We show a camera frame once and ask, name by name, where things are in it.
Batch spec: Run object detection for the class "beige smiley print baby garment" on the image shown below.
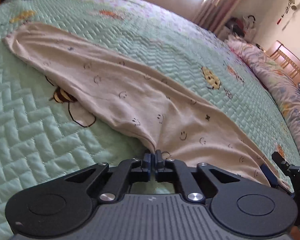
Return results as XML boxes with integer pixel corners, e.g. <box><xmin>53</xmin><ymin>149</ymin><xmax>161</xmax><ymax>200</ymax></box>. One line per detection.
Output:
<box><xmin>3</xmin><ymin>22</ymin><xmax>279</xmax><ymax>185</ymax></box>

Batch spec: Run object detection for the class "floral folded duvet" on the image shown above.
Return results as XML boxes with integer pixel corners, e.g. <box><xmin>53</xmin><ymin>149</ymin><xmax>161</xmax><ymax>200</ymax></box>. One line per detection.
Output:
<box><xmin>225</xmin><ymin>38</ymin><xmax>300</xmax><ymax>153</ymax></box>

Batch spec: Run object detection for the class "green quilted bee bedspread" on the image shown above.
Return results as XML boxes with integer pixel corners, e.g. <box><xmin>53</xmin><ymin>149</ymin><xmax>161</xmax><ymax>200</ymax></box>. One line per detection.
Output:
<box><xmin>0</xmin><ymin>0</ymin><xmax>300</xmax><ymax>239</ymax></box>

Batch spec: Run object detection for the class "wooden headboard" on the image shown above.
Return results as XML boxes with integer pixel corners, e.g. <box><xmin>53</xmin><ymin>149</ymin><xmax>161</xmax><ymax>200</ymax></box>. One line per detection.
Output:
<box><xmin>266</xmin><ymin>41</ymin><xmax>300</xmax><ymax>85</ymax></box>

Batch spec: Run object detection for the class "cluttered nightstand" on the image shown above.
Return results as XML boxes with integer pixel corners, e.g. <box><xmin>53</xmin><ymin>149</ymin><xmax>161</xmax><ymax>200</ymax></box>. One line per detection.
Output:
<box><xmin>224</xmin><ymin>15</ymin><xmax>257</xmax><ymax>42</ymax></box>

